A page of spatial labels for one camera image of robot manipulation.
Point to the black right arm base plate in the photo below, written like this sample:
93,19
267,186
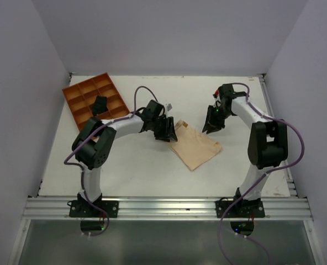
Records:
221,210

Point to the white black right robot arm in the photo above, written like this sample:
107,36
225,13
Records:
267,146

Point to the aluminium mounting rail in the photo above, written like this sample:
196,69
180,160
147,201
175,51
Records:
170,209

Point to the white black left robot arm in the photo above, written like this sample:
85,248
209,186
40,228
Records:
92,146

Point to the orange compartment tray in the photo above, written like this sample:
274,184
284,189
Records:
81,96

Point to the cream beige underwear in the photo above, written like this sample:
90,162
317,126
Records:
193,147

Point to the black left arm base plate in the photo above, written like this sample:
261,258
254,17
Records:
84,210

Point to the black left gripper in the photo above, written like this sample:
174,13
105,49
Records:
168,132

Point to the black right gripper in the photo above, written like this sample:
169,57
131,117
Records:
211,124

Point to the black rolled garment in tray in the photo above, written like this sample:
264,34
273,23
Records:
99,105

